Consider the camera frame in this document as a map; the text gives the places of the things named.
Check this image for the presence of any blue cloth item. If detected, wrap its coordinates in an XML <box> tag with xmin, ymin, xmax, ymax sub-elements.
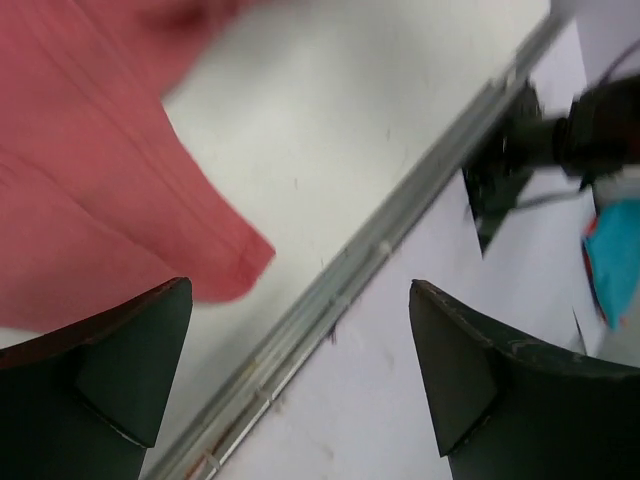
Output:
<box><xmin>581</xmin><ymin>199</ymin><xmax>639</xmax><ymax>330</ymax></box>

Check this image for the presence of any aluminium table rail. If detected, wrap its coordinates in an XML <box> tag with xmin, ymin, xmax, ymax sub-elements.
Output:
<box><xmin>147</xmin><ymin>12</ymin><xmax>566</xmax><ymax>479</ymax></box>

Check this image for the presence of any pink t-shirt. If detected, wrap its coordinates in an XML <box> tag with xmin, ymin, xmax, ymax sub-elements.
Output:
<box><xmin>1</xmin><ymin>1</ymin><xmax>275</xmax><ymax>334</ymax></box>

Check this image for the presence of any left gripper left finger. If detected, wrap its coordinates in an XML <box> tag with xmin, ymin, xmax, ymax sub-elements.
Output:
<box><xmin>1</xmin><ymin>278</ymin><xmax>193</xmax><ymax>480</ymax></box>

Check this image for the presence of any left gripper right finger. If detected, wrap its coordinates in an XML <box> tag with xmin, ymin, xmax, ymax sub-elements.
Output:
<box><xmin>409</xmin><ymin>280</ymin><xmax>639</xmax><ymax>480</ymax></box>

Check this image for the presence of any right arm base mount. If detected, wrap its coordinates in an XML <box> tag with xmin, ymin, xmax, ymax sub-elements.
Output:
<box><xmin>462</xmin><ymin>82</ymin><xmax>542</xmax><ymax>256</ymax></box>

